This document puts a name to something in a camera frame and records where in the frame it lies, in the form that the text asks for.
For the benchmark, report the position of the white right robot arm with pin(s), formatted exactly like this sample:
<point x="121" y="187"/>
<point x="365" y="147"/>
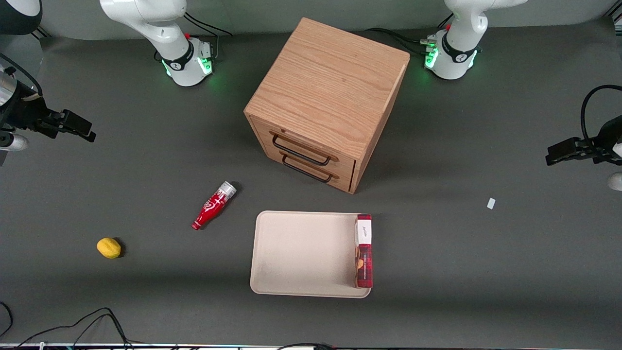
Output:
<point x="170" y="43"/>

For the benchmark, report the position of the red plaid cookie box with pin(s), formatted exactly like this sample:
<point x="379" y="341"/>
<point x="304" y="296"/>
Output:
<point x="364" y="257"/>

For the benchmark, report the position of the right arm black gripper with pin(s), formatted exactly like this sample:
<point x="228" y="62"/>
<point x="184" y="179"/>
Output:
<point x="25" y="111"/>

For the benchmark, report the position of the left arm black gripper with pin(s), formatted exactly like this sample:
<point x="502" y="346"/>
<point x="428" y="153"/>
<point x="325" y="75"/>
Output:
<point x="604" y="142"/>

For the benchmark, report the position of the yellow lemon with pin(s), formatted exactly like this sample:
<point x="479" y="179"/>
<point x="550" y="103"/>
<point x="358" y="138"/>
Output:
<point x="109" y="247"/>

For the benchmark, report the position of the red coke bottle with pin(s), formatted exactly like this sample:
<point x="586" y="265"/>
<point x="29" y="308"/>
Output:
<point x="214" y="206"/>

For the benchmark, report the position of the wooden drawer cabinet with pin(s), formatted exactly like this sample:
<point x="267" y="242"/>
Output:
<point x="330" y="82"/>

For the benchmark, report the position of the small white paper piece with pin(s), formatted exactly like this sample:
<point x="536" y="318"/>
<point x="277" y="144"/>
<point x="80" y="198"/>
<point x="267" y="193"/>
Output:
<point x="491" y="203"/>

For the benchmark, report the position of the black frame bar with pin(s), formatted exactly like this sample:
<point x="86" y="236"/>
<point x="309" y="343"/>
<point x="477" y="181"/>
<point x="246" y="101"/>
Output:
<point x="617" y="9"/>

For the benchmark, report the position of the wooden drawer front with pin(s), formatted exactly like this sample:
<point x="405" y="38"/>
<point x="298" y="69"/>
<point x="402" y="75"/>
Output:
<point x="342" y="180"/>
<point x="340" y="160"/>

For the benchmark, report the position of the beige rectangular tray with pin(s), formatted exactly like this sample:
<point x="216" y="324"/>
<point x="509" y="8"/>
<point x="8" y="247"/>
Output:
<point x="301" y="253"/>

